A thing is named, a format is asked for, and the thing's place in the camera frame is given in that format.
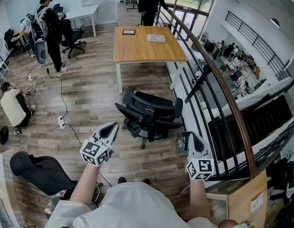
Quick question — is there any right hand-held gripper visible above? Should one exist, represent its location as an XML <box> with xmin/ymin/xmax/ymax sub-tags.
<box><xmin>177</xmin><ymin>131</ymin><xmax>215</xmax><ymax>181</ymax></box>

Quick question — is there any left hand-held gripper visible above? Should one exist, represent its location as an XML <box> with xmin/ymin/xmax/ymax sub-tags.
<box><xmin>80</xmin><ymin>122</ymin><xmax>119</xmax><ymax>167</ymax></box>

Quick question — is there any black mesh office chair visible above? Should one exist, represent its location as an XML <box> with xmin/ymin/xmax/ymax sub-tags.
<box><xmin>114</xmin><ymin>85</ymin><xmax>185</xmax><ymax>150</ymax></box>

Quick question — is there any person's right forearm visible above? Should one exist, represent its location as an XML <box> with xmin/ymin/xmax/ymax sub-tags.
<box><xmin>189</xmin><ymin>178</ymin><xmax>211</xmax><ymax>220</ymax></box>

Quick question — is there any person's left forearm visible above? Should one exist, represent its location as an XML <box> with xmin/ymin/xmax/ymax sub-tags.
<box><xmin>69</xmin><ymin>161</ymin><xmax>101</xmax><ymax>205</ymax></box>

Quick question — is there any black padded chair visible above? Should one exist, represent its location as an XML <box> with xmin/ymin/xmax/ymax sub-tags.
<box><xmin>9</xmin><ymin>151</ymin><xmax>78</xmax><ymax>197</ymax></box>

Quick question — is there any black swivel chair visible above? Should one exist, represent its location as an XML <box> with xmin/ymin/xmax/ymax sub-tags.
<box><xmin>60</xmin><ymin>24</ymin><xmax>87</xmax><ymax>59</ymax></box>

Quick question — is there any wooden handrail black railing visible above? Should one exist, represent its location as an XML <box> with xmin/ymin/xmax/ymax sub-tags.
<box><xmin>158</xmin><ymin>5</ymin><xmax>258</xmax><ymax>181</ymax></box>

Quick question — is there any wooden cabinet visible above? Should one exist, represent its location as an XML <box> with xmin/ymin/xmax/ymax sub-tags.
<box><xmin>206</xmin><ymin>170</ymin><xmax>268</xmax><ymax>228</ymax></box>

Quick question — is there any black staircase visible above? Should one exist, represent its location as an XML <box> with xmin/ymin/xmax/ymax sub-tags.
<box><xmin>208</xmin><ymin>94</ymin><xmax>294</xmax><ymax>171</ymax></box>

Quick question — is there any person's white shirt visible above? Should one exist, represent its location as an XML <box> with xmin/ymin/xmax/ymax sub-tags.
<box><xmin>44</xmin><ymin>181</ymin><xmax>218</xmax><ymax>228</ymax></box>

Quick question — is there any white paper label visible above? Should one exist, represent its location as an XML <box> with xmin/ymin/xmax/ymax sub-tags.
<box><xmin>250</xmin><ymin>193</ymin><xmax>265</xmax><ymax>212</ymax></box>

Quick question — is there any wooden table with white legs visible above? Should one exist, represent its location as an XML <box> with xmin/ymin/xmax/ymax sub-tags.
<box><xmin>113</xmin><ymin>26</ymin><xmax>189</xmax><ymax>95</ymax></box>

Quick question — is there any black round stool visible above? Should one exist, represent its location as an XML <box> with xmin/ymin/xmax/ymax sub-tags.
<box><xmin>0</xmin><ymin>125</ymin><xmax>9</xmax><ymax>145</ymax></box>

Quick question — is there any grey oval device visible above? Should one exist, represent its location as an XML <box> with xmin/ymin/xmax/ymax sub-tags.
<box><xmin>34</xmin><ymin>40</ymin><xmax>48</xmax><ymax>65</ymax></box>

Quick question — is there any white printed booklet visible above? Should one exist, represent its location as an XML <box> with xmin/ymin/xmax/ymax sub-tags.
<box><xmin>147</xmin><ymin>34</ymin><xmax>166</xmax><ymax>43</ymax></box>

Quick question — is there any white side desk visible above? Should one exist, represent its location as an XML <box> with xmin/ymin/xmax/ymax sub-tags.
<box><xmin>0</xmin><ymin>150</ymin><xmax>21</xmax><ymax>228</ymax></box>

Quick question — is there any grey laptop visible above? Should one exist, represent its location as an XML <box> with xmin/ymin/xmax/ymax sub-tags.
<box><xmin>0</xmin><ymin>198</ymin><xmax>12</xmax><ymax>228</ymax></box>

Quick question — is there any white cable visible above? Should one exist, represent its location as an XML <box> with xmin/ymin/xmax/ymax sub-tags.
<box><xmin>9</xmin><ymin>67</ymin><xmax>61</xmax><ymax>117</ymax></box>

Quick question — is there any black wall railing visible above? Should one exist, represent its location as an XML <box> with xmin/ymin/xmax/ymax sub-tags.
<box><xmin>225</xmin><ymin>10</ymin><xmax>292</xmax><ymax>80</ymax></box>

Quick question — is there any yellow frame object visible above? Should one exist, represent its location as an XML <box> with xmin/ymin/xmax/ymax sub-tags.
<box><xmin>10</xmin><ymin>31</ymin><xmax>25</xmax><ymax>42</ymax></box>

